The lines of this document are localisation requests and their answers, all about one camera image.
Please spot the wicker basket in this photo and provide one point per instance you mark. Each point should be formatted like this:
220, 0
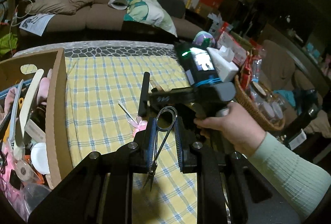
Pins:
243, 99

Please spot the purple toy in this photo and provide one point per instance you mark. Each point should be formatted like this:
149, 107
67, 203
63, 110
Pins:
204, 39

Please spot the pink fluffy item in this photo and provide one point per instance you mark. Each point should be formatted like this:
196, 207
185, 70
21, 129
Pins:
138, 124

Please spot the brown cardboard box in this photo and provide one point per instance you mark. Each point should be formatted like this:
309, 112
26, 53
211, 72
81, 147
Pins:
58, 153

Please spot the yellow plaid cloth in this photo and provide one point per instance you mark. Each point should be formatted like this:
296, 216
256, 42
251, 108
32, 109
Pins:
102, 94

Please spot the grey stone pattern mat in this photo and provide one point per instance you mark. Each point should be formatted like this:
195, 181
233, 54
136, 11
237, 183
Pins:
83, 49

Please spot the white tissue box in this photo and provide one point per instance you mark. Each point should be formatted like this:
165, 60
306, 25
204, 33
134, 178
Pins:
225, 70

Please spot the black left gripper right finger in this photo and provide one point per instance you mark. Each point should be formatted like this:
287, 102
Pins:
187, 146

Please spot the person right hand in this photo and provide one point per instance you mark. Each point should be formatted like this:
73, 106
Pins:
238, 127

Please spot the light green sleeve forearm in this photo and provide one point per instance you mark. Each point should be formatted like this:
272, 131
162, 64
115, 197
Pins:
302, 183

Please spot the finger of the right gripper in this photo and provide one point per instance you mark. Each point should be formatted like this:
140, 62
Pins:
161, 98

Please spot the blue nail file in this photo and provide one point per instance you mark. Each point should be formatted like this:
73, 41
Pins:
11, 136

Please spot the metal thread snips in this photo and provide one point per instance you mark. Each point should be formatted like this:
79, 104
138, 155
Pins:
158, 137

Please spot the brown cushion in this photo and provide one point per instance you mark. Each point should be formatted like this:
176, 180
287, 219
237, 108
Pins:
63, 7

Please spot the white paper sheet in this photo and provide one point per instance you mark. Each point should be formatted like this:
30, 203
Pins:
36, 24

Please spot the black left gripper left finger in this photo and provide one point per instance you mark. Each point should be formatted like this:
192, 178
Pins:
144, 155

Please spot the black nail file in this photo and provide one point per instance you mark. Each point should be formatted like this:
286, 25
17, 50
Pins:
144, 96

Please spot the green white pillow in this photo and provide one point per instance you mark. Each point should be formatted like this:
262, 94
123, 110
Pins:
149, 12

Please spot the white nail file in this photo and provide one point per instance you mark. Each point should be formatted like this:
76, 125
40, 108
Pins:
19, 144

